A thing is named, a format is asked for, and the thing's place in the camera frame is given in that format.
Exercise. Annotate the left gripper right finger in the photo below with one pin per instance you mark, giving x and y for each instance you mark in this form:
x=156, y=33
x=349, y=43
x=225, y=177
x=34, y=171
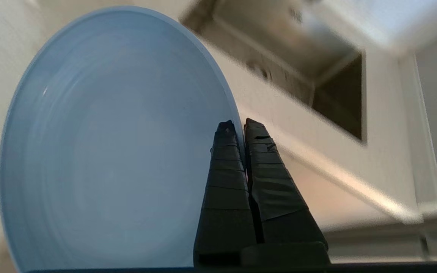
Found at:
x=279, y=204

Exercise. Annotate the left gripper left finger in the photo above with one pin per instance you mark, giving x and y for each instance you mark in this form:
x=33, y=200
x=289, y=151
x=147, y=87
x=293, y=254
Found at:
x=226, y=204

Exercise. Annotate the blue round plate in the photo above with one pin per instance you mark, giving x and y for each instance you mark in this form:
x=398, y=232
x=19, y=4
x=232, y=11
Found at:
x=108, y=151

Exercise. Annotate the stainless steel sink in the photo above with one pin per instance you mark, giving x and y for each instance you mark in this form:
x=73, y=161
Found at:
x=298, y=57

